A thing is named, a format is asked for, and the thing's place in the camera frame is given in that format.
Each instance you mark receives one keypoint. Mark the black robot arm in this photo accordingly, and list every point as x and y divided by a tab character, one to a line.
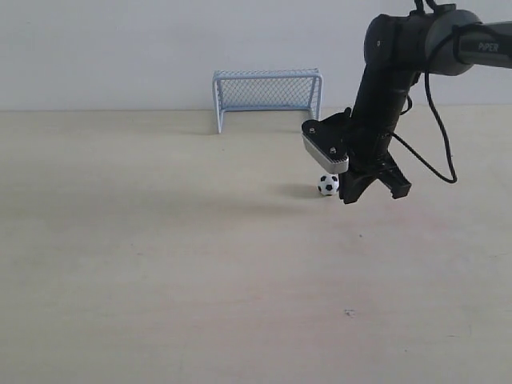
398	51

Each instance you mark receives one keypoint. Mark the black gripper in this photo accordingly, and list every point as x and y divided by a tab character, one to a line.
380	99

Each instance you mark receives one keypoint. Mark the small white toy goal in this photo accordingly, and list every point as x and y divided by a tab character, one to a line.
263	90

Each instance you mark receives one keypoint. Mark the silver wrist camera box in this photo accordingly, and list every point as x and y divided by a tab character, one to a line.
324	142

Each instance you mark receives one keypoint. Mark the black and white mini football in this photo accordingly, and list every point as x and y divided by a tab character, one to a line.
328	184

